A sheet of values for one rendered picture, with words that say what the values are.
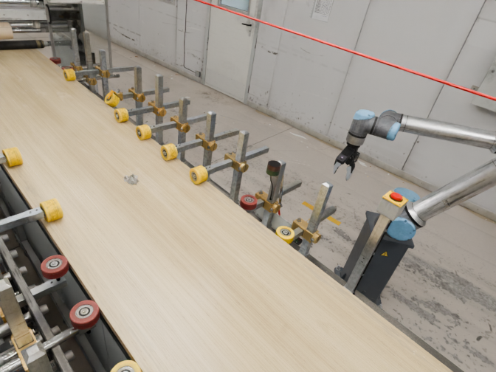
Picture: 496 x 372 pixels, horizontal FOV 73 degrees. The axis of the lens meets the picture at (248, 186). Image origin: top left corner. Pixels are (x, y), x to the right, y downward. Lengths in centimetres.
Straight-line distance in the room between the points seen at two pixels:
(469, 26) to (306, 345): 330
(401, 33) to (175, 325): 353
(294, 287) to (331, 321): 16
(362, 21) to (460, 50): 101
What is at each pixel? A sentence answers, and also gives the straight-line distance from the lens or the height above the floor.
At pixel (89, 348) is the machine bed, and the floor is 17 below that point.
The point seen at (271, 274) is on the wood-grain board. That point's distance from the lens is 126.
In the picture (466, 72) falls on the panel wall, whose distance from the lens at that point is 389.
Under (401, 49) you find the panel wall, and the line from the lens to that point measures 400.
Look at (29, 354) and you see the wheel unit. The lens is 83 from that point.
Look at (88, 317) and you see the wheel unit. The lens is 115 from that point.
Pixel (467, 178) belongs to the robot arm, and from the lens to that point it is 186.
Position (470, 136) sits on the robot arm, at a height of 130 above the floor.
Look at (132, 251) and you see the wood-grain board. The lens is 130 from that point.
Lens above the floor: 184
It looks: 35 degrees down
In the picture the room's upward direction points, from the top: 11 degrees clockwise
